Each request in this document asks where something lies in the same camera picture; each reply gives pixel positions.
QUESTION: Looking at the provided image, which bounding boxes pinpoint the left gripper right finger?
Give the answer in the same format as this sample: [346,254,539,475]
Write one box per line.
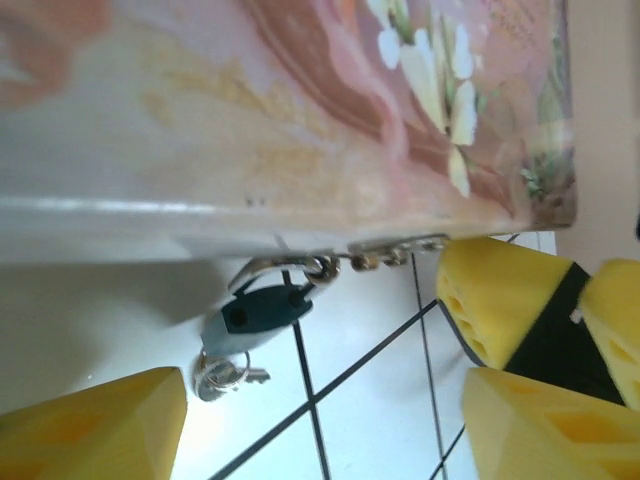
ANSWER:
[462,366,640,480]

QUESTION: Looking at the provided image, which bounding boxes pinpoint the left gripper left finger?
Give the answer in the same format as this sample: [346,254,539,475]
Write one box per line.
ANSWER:
[0,366,189,480]

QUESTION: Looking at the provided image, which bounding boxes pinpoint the pink fairy print tin box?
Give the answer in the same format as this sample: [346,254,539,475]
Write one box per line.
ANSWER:
[0,0,581,264]

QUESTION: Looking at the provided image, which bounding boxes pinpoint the silver metal chain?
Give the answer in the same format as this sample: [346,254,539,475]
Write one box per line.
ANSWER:
[272,232,451,292]

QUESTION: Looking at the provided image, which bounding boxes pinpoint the silver key ring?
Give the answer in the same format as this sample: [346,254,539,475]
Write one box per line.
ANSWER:
[199,348,251,394]

